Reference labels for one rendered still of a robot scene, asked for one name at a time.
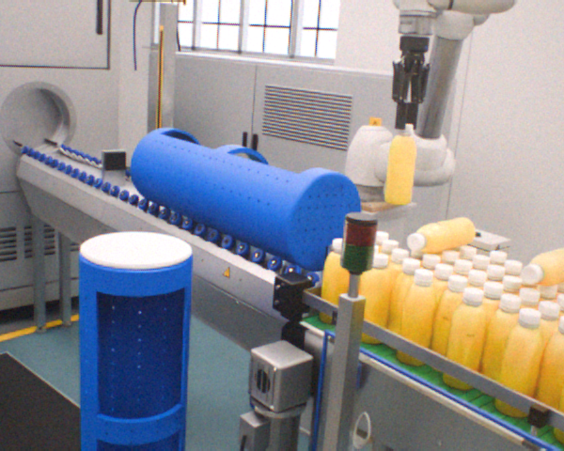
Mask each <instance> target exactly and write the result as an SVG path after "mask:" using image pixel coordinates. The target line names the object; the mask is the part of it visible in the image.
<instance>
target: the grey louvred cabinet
mask: <svg viewBox="0 0 564 451"><path fill-rule="evenodd" d="M157 62H158V51H150V54H149V92H148V133H149V132H152V131H154V130H155V124H156V86H157ZM392 78H393V72H390V71H380V70H360V69H351V68H350V67H340V66H330V65H320V64H309V63H300V62H289V61H279V60H269V59H258V58H249V57H238V56H229V55H218V54H195V53H177V52H176V61H175V78H174V108H173V128H174V129H178V130H182V131H186V132H188V133H190V134H191V135H192V136H193V137H194V138H195V139H197V141H198V142H199V143H200V145H201V146H203V147H206V148H212V149H216V148H219V147H221V146H225V145H237V146H241V147H245V148H252V149H254V150H256V151H257V152H259V153H260V155H262V156H263V157H264V158H265V159H266V160H267V162H268V164H269V165H271V166H275V167H279V168H283V169H286V171H290V172H292V173H296V174H301V173H303V172H305V171H306V170H307V169H310V168H314V167H321V168H326V169H330V171H334V172H338V173H341V174H343V175H345V168H346V161H347V156H348V150H349V147H350V145H351V142H352V140H353V137H354V135H355V134H356V132H358V131H359V130H360V129H361V127H363V126H381V127H385V128H386V129H388V130H389V131H390V132H392V133H393V140H394V138H395V137H396V136H398V133H397V132H398V129H395V125H396V116H397V105H398V104H397V103H396V102H394V100H392V99H391V94H392ZM456 86H457V79H455V82H454V85H453V88H452V92H451V96H450V101H449V105H448V108H447V112H446V116H445V120H444V124H443V128H442V131H441V134H442V135H443V137H444V138H445V139H446V148H448V142H449V136H450V128H451V121H452V114H453V107H454V101H455V93H456ZM441 191H443V185H441V186H436V187H415V186H413V192H412V203H416V208H413V212H412V213H410V214H405V218H404V226H403V233H402V241H401V249H400V250H405V251H408V252H409V257H411V253H412V250H411V249H410V247H409V245H408V238H409V237H410V236H411V235H413V234H415V233H416V231H417V230H418V229H419V228H420V227H422V226H424V225H427V224H431V223H436V222H437V219H438V211H439V205H440V197H441Z"/></svg>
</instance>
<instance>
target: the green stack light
mask: <svg viewBox="0 0 564 451"><path fill-rule="evenodd" d="M375 250H376V243H375V244H374V245H371V246H358V245H352V244H348V243H346V242H345V241H342V247H341V257H339V266H341V267H342V268H343V269H345V270H348V271H352V272H368V271H370V270H373V267H374V258H375Z"/></svg>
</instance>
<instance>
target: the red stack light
mask: <svg viewBox="0 0 564 451"><path fill-rule="evenodd" d="M377 233H378V223H377V224H376V225H354V224H351V223H348V222H347V221H346V220H345V221H344V228H343V238H342V239H343V241H345V242H346V243H348V244H352V245H358V246H371V245H374V244H375V243H376V241H377Z"/></svg>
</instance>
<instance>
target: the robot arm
mask: <svg viewBox="0 0 564 451"><path fill-rule="evenodd" d="M392 2H393V4H394V7H395V8H396V9H397V10H399V21H398V33H399V34H402V36H400V41H399V50H400V51H402V53H401V56H400V59H399V60H393V61H392V67H393V78H392V94H391V99H392V100H394V102H396V103H397V104H398V105H397V116H396V125H395V129H398V130H405V125H406V124H411V125H414V127H413V131H412V133H413V135H411V136H412V137H413V138H414V139H415V144H416V158H415V175H414V185H413V186H415V187H436V186H441V185H445V184H446V182H448V181H450V179H451V177H452V175H453V172H454V168H455V159H454V155H453V154H452V152H451V151H450V150H449V148H447V140H446V139H445V138H444V137H443V135H442V134H441V131H442V128H443V124H444V120H445V116H446V112H447V108H448V105H449V101H450V96H451V92H452V88H453V85H454V82H455V77H456V73H457V69H458V66H459V62H460V57H461V53H462V46H463V42H464V40H465V39H467V37H468V35H469V34H470V33H471V31H472V29H473V28H474V26H480V25H482V24H484V23H486V22H487V20H488V19H489V18H490V15H491V14H499V13H504V12H507V11H509V10H511V8H512V7H513V6H515V5H516V3H517V0H392ZM432 33H434V35H433V40H432V45H431V52H430V57H429V61H428V64H427V63H426V61H425V53H426V52H427V51H428V50H429V44H430V38H428V36H431V35H432ZM409 85H410V101H411V102H408V103H405V102H406V98H407V93H408V88H409ZM418 106H419V107H418ZM392 141H393V133H392V132H390V131H389V130H388V129H386V128H385V127H381V126H363V127H361V129H360V130H359V131H358V132H356V134H355V135H354V137H353V140H352V142H351V145H350V147H349V150H348V156H347V161H346V168H345V176H347V177H348V178H349V179H350V180H351V181H352V182H353V184H354V186H355V188H357V190H358V192H359V194H360V198H361V203H376V202H385V200H384V183H385V180H386V170H387V163H388V150H389V147H390V144H392Z"/></svg>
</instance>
